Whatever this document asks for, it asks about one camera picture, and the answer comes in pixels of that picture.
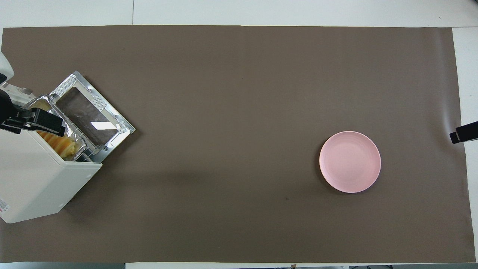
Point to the brown table mat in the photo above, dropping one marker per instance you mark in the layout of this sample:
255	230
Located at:
239	112

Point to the glass metal oven door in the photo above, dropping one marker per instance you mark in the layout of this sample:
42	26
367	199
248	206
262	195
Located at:
89	116

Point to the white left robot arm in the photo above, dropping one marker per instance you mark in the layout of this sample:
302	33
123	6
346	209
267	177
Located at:
5	69

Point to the white toaster oven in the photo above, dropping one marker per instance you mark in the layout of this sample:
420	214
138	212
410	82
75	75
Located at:
33	179

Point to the pink round plate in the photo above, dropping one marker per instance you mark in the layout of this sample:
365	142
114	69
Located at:
350	161

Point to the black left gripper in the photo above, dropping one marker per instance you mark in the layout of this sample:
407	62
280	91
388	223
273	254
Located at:
6	106

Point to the aluminium foil tray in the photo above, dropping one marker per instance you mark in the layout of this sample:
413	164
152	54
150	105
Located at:
71	130

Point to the sliced yellow bread loaf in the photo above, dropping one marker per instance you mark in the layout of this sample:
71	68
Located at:
61	144

